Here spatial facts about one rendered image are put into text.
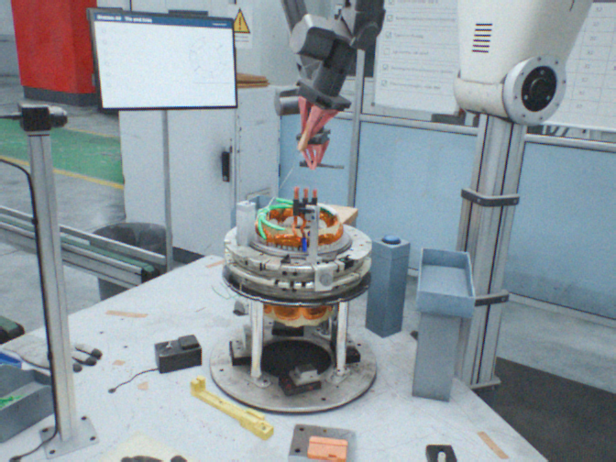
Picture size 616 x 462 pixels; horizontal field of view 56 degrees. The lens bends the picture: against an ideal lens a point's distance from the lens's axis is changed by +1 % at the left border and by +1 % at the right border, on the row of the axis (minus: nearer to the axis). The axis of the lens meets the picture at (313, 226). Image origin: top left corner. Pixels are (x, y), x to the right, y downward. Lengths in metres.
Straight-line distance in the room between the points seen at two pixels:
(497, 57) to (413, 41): 2.14
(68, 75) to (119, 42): 2.80
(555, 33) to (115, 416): 1.18
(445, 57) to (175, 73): 1.69
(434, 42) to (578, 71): 0.76
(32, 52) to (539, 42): 4.44
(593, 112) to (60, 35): 3.73
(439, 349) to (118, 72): 1.44
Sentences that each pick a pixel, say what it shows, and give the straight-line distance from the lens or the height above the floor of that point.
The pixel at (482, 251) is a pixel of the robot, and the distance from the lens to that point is 1.45.
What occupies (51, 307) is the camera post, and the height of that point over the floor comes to 1.06.
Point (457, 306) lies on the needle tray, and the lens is 1.13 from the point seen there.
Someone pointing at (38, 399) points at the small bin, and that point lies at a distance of 1.26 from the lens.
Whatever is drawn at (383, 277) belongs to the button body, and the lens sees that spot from 1.46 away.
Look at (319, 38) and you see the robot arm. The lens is 1.08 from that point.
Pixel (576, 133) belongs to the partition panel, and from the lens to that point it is 3.29.
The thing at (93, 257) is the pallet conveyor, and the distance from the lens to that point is 2.15.
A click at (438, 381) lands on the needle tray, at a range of 1.30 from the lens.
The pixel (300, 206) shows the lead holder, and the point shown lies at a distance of 1.08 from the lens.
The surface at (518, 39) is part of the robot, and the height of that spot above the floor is 1.53.
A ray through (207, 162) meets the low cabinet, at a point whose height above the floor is 0.74.
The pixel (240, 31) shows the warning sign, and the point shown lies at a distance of 4.07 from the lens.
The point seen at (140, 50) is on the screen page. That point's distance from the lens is 2.16.
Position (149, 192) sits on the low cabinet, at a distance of 4.03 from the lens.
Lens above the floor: 1.52
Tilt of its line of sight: 19 degrees down
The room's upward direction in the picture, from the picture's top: 3 degrees clockwise
